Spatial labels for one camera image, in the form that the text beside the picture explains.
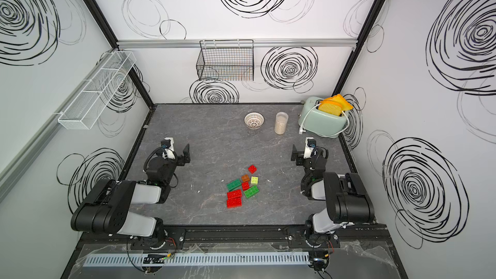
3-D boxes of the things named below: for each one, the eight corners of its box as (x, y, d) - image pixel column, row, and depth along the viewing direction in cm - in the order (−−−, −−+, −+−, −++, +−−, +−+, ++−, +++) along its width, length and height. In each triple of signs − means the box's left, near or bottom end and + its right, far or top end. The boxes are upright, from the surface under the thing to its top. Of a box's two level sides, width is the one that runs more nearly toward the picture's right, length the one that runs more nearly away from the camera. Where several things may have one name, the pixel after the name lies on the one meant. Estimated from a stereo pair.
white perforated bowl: (242, 124, 112) (242, 118, 108) (252, 114, 117) (252, 108, 113) (257, 133, 108) (257, 127, 104) (266, 122, 113) (267, 117, 109)
